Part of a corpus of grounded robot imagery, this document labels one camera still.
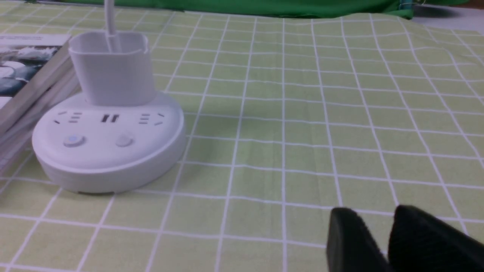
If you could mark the white desk lamp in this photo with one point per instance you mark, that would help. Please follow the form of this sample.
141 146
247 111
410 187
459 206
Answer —
119 133

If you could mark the green checkered tablecloth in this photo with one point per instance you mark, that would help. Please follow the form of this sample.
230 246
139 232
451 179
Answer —
285 119

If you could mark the green backdrop cloth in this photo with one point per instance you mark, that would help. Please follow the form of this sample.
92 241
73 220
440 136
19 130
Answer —
307 9

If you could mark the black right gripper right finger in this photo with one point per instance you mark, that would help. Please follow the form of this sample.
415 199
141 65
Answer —
420 242

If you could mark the middle white book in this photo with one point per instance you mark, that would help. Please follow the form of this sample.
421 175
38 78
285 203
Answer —
66 86

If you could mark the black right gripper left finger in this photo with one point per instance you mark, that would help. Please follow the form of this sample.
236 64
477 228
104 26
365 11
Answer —
350 246

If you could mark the self-driving textbook top book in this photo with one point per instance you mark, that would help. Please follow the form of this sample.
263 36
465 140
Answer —
31 63

